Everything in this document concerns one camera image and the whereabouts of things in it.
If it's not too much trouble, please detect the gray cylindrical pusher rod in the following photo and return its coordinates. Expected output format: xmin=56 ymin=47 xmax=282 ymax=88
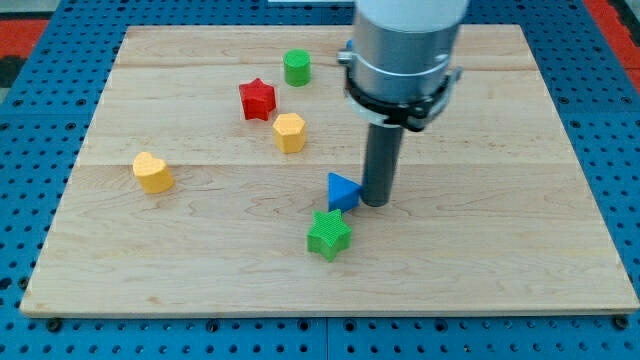
xmin=361 ymin=124 xmax=404 ymax=207

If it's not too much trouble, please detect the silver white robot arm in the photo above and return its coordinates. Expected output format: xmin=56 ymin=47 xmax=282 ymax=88
xmin=338 ymin=0 xmax=469 ymax=132

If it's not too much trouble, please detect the blue triangle block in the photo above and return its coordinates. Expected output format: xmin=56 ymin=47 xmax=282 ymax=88
xmin=328 ymin=172 xmax=361 ymax=212

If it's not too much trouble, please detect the green star block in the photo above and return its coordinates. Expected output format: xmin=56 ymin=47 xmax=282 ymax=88
xmin=306 ymin=209 xmax=352 ymax=262

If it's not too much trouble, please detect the red star block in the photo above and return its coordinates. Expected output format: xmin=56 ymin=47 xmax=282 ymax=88
xmin=238 ymin=78 xmax=276 ymax=121

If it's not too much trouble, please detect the yellow heart block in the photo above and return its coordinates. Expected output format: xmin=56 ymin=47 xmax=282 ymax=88
xmin=132 ymin=152 xmax=174 ymax=194

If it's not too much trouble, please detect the yellow hexagon block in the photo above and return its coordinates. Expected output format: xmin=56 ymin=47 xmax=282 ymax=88
xmin=272 ymin=113 xmax=306 ymax=154

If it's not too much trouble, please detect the light wooden board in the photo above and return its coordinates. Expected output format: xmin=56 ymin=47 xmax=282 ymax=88
xmin=21 ymin=25 xmax=639 ymax=318

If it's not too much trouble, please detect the green cylinder block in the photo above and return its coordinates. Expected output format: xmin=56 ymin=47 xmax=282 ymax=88
xmin=283 ymin=49 xmax=311 ymax=87

